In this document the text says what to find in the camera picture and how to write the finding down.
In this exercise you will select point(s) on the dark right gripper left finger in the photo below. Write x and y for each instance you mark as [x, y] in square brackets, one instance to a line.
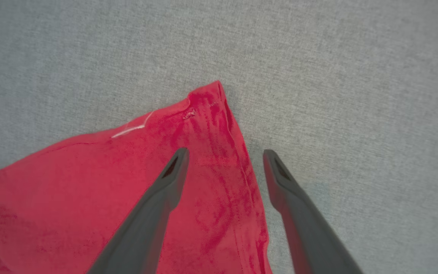
[150, 217]

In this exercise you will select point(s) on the grey fabric sofa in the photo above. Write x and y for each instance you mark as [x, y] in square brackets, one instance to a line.
[318, 76]

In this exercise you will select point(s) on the red basketball jersey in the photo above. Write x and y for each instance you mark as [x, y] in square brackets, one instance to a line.
[70, 198]

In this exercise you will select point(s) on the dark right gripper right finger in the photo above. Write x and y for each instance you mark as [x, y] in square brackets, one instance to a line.
[306, 224]

